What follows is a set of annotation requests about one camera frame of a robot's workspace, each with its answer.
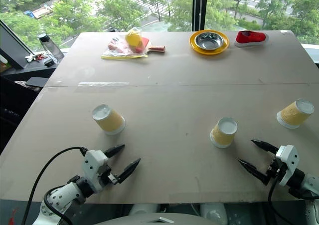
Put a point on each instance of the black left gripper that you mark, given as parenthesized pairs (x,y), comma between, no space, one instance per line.
(107,177)

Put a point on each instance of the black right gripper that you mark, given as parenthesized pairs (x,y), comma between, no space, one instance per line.
(275,169)

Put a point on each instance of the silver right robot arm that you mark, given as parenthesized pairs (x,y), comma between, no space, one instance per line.
(309,185)

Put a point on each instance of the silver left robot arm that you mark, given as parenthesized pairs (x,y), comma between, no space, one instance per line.
(64,197)

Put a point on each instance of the yellow ribbed paper cup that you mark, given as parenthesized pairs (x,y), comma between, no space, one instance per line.
(223,134)
(295,114)
(109,121)

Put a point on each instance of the white rounded shape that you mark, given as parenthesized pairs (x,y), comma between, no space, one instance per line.
(143,209)
(214,213)

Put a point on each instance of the grey rounded robot torso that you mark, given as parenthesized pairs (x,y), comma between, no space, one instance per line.
(139,221)

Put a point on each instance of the clear tape strip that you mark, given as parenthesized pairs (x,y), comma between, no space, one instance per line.
(99,83)

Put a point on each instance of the clear plastic bag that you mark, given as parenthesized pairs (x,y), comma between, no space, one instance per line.
(117,49)

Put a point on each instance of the dark flat tablet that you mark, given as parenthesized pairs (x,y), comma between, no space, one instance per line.
(36,81)

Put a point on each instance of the red table tennis paddle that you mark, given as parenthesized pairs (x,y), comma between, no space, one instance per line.
(154,48)

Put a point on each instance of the red slip-on shoe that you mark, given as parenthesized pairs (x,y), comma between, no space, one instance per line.
(250,37)

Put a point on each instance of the black side desk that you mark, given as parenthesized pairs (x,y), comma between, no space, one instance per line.
(15,102)

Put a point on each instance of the yellow object in bag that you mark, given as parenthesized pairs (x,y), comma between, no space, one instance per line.
(133,39)

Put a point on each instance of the small black round object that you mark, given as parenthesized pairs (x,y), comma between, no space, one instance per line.
(49,62)

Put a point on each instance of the stainless steel bowl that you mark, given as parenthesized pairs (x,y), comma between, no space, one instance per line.
(209,41)

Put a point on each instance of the white tape piece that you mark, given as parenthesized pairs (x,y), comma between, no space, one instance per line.
(284,31)

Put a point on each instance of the red key bunch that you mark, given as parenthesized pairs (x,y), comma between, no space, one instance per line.
(40,57)

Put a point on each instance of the yellow round plate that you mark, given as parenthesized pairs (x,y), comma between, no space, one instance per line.
(193,44)

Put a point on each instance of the clear black-capped water bottle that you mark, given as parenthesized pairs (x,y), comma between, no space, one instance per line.
(51,48)

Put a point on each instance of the small white object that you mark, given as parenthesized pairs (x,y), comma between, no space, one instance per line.
(29,58)

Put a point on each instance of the dark monitor panel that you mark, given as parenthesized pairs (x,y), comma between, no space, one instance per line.
(12,50)

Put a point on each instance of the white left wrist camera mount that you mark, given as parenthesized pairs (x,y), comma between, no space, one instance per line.
(93,167)

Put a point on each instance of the dark window frame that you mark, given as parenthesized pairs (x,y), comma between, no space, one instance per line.
(199,8)

